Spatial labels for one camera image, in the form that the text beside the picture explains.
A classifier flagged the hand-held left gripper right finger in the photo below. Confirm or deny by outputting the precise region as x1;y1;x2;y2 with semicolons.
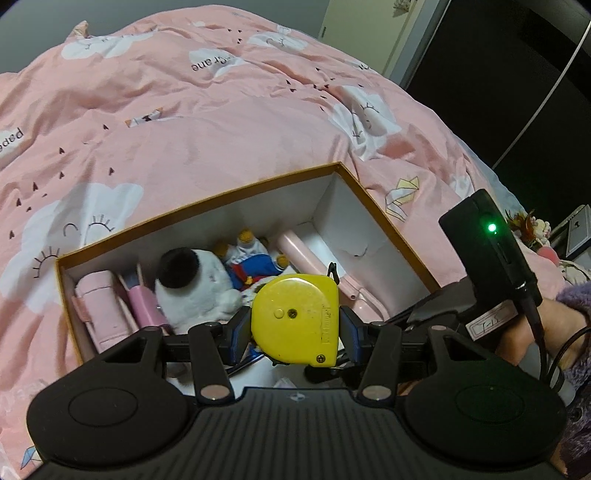
340;306;504;402

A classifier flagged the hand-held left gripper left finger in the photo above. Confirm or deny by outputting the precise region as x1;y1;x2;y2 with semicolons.
99;307;253;401

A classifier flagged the yellow tape measure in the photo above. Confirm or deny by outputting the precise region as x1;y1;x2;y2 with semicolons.
250;262;342;368

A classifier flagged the white plush toy black hat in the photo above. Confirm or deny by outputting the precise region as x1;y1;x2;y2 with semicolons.
154;248;244;335

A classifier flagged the sailor suit plush toy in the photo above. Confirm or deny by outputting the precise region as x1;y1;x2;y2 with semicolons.
213;227;291;303

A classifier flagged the white cardboard box brown rim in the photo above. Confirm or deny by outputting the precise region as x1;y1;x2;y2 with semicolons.
54;161;443;393

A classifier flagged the pink padded pouch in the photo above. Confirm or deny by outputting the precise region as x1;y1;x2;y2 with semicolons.
74;271;141;355

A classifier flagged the flower bouquet toy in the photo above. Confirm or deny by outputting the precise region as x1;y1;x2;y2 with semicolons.
505;210;553;253

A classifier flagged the small pale plush toy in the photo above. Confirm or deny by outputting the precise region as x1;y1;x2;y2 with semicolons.
556;258;591;288

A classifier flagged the white carton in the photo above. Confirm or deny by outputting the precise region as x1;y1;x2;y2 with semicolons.
564;205;591;258

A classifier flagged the pink cloud print blanket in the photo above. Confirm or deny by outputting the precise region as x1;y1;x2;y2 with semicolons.
0;4;591;472

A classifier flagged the cream door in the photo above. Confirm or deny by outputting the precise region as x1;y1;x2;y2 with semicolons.
318;0;446;88

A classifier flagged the black cable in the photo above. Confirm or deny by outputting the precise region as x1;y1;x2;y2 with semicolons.
512;284;566;388

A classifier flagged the white cord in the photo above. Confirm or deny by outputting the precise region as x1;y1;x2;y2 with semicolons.
492;28;587;169

